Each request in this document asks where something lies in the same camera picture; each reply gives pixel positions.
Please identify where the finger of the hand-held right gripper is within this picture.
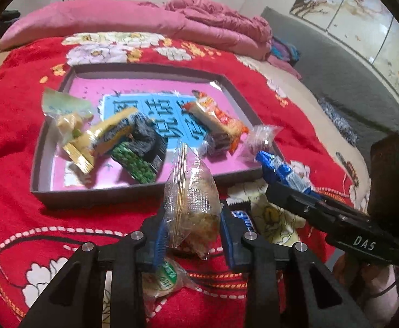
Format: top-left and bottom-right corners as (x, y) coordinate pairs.
(266, 181), (370, 237)

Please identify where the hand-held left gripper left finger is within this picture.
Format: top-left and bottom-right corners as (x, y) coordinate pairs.
(18, 212), (169, 328)

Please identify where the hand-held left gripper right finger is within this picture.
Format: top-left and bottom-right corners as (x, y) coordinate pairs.
(220, 205), (371, 328)

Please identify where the round green label packet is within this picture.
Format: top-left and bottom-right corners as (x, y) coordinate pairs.
(141, 258), (200, 299)

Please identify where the blue snack packet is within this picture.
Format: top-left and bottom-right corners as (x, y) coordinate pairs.
(256, 150), (318, 195)

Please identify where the clear pastry packet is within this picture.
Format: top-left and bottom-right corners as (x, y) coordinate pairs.
(163, 143), (222, 259)

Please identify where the clear candy bag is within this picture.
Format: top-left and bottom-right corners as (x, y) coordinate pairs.
(245, 125), (283, 159)

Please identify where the dark shallow cardboard box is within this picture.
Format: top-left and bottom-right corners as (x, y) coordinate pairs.
(29, 63), (285, 210)

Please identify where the black and green snack packet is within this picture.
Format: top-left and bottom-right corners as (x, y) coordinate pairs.
(111, 113), (169, 183)

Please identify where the orange snack packet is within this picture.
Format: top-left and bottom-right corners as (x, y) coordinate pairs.
(191, 90), (249, 154)

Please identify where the long yellow snack packet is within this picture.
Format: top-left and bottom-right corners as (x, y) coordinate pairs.
(63, 107), (142, 175)

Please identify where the pale green pastry packet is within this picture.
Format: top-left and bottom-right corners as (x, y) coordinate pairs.
(42, 88), (95, 144)

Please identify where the person's right forearm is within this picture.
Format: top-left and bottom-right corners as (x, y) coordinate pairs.
(356, 263), (399, 328)

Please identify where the person's right hand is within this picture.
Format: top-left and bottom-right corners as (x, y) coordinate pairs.
(332, 253), (371, 292)

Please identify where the grey patterned cloth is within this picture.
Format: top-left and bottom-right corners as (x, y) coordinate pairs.
(317, 97), (359, 146)

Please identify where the grey padded headboard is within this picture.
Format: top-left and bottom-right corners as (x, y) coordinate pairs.
(261, 7), (399, 165)

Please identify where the purple and blue cloth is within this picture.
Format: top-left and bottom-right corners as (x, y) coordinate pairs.
(271, 37), (302, 67)

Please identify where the pink and blue book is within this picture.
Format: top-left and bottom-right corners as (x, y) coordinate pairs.
(51, 75), (255, 192)

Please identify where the red floral blanket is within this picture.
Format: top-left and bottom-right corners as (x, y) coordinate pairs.
(0, 32), (367, 328)

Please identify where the crumpled pink quilt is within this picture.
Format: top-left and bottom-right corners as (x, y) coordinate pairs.
(165, 0), (302, 79)

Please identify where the long pink pillow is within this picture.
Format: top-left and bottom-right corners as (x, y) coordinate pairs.
(0, 0), (193, 52)

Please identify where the dark clothes pile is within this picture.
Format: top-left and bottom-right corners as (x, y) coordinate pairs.
(0, 8), (20, 24)

